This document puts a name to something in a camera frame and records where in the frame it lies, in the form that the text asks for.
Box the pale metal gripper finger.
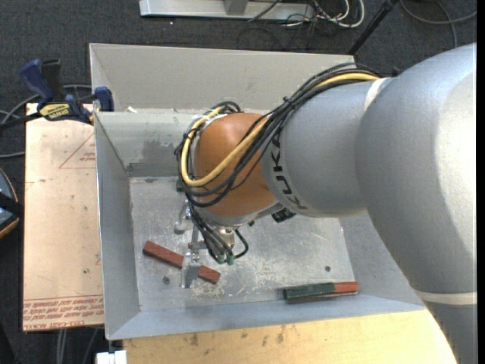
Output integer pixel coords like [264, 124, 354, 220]
[174, 199, 191, 236]
[183, 240, 202, 290]

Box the brown cardboard board red print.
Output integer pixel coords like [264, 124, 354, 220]
[22, 102, 105, 333]

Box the red-brown flat block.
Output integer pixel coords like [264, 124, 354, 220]
[142, 240, 222, 285]
[332, 281, 360, 296]

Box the dark green flat block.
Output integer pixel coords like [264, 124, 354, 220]
[283, 283, 336, 305]

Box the grey metal bin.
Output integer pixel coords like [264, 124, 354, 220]
[89, 42, 428, 341]

